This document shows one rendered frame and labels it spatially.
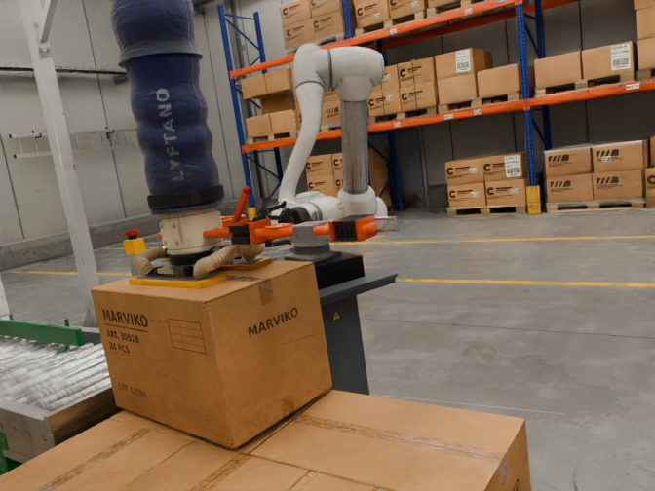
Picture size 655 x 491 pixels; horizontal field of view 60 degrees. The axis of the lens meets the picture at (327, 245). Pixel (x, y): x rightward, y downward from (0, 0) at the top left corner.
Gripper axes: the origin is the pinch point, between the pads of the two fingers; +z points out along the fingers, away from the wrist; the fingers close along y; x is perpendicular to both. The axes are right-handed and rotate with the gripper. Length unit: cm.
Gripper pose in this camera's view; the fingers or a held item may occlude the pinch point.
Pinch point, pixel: (255, 231)
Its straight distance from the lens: 156.8
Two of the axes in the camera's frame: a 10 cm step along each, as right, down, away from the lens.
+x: -8.2, 0.2, 5.7
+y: 1.3, 9.8, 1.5
